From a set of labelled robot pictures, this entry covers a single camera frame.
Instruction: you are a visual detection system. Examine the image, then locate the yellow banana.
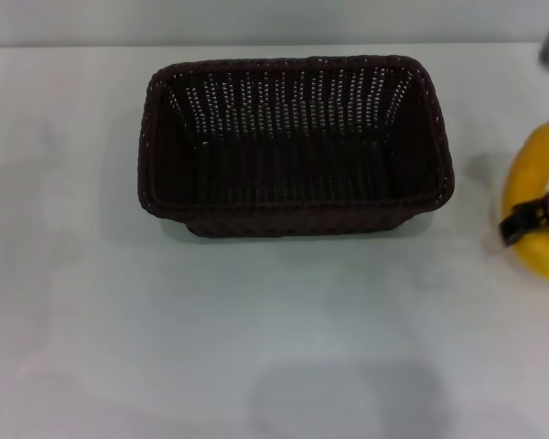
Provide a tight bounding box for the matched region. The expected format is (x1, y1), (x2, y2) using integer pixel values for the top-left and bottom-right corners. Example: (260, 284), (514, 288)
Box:
(495, 117), (549, 287)

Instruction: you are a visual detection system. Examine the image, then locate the black woven plastic basket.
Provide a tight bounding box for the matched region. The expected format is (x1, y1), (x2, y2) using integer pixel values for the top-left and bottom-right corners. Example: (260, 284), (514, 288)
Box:
(135, 54), (455, 240)

